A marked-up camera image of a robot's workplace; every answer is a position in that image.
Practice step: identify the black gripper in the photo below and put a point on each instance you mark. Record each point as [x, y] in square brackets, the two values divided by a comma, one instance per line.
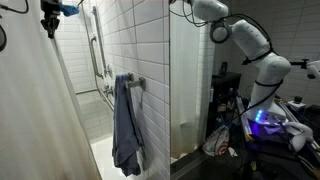
[50, 10]

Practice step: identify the white shower curtain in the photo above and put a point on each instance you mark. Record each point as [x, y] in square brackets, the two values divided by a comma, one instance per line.
[30, 106]

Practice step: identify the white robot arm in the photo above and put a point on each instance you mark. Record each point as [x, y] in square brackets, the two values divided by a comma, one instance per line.
[266, 66]

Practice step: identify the short chrome grab bar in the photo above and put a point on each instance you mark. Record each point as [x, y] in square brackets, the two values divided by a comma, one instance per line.
[94, 60]

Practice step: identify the round chrome lever valve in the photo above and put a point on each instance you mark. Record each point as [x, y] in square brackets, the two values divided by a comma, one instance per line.
[108, 71]

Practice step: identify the chrome valve with red mark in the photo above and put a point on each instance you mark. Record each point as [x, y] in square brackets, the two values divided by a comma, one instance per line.
[109, 90]

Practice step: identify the L-shaped chrome grab bar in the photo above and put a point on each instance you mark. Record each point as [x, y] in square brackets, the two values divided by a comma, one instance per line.
[106, 100]

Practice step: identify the metal towel bar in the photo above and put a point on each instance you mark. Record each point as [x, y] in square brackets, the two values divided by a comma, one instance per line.
[136, 83]

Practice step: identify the blue towel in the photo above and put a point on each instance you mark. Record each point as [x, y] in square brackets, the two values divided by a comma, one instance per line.
[125, 133]

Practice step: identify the small dark upright device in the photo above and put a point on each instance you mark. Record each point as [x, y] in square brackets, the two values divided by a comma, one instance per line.
[224, 68]

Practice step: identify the white red plastic bag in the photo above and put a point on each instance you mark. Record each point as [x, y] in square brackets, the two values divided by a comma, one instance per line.
[216, 143]

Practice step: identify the white curved tube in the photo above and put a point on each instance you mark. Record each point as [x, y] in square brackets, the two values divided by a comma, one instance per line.
[301, 133]

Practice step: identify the wall mirror panel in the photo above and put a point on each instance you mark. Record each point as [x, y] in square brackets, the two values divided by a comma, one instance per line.
[200, 83]

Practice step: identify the aluminium frame robot table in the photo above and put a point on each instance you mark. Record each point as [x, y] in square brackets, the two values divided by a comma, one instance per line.
[243, 116]

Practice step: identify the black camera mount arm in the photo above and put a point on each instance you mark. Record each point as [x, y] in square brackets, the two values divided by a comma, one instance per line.
[298, 63]

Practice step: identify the white external camera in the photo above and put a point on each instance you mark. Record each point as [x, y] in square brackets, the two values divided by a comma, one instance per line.
[314, 70]

